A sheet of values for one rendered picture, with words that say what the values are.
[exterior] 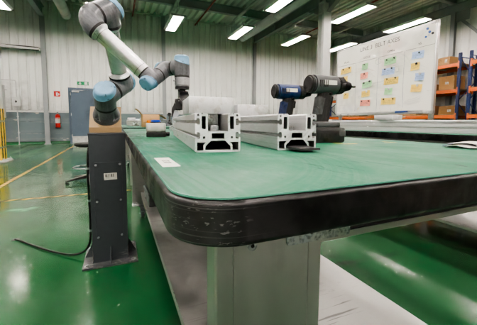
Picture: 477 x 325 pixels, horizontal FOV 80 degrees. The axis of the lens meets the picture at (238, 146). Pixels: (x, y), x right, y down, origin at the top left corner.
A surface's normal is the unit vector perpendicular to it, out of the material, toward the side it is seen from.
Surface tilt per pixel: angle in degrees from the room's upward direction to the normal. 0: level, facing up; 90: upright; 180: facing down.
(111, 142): 90
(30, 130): 90
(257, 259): 90
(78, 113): 90
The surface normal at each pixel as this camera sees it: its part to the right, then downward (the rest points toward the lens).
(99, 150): 0.40, 0.08
